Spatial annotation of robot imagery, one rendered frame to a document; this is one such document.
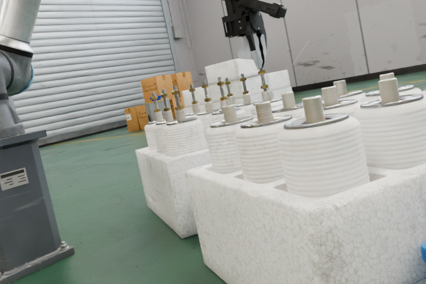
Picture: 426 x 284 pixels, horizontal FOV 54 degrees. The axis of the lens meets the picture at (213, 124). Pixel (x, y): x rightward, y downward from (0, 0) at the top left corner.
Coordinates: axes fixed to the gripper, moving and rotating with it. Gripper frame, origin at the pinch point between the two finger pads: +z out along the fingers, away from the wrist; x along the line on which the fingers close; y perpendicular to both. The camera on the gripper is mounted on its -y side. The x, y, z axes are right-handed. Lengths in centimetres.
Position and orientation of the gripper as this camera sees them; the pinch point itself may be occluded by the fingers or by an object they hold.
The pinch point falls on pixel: (262, 64)
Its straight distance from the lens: 109.7
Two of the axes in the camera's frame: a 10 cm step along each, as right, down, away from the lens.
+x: -5.2, 1.7, -8.3
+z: 2.0, 9.8, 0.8
